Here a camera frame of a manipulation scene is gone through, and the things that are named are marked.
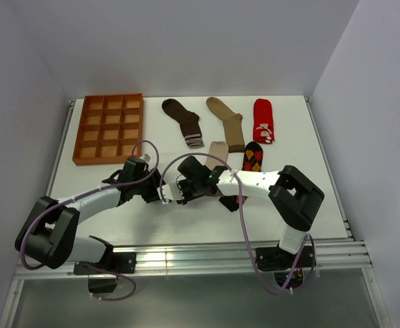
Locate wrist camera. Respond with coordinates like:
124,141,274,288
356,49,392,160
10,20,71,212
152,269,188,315
140,154,151,163
157,182,183,204

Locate beige and red reindeer sock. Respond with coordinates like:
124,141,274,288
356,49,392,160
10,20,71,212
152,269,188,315
205,141,228,170

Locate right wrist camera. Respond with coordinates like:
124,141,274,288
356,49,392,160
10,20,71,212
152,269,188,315
157,182,183,204

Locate black orange argyle sock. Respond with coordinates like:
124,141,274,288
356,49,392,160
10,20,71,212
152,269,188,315
218,141,265,213

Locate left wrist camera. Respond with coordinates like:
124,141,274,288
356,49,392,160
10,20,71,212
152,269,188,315
140,154,151,163

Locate aluminium rail frame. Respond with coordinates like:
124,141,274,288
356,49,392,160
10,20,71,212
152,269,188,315
0,97,392,328

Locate tan sock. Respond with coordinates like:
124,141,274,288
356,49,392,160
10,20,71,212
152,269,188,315
206,97,245,153

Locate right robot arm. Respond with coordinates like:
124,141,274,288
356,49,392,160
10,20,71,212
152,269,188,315
178,156,325,267

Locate orange compartment tray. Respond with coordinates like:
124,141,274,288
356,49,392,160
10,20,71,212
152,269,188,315
72,93,144,166

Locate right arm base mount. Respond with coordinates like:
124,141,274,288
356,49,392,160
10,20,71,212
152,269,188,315
255,246,317,290

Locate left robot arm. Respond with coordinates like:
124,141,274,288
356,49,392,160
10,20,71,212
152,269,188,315
14,157,161,273

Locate dark brown sock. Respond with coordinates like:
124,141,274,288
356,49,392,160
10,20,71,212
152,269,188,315
161,98,204,149

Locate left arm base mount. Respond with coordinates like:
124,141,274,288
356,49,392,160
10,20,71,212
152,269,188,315
72,251,137,295

